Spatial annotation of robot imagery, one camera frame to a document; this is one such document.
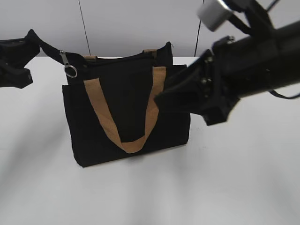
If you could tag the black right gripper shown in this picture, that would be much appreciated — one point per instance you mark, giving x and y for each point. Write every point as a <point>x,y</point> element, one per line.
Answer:
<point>183,95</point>

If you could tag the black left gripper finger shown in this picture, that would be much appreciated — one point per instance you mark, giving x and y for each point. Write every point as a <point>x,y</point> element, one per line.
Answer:
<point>13,77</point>
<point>17,53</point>

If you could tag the silver zipper pull with ring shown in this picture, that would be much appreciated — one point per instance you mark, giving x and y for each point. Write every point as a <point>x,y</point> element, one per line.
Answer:
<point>69,70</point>

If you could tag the black tote bag tan handles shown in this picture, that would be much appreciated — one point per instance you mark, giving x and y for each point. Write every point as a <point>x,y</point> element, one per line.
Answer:
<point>110,106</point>

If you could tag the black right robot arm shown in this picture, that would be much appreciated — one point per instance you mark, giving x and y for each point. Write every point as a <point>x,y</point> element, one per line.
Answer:
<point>265,60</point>

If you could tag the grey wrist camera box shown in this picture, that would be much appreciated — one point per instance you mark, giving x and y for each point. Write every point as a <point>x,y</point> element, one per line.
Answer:
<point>213,13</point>

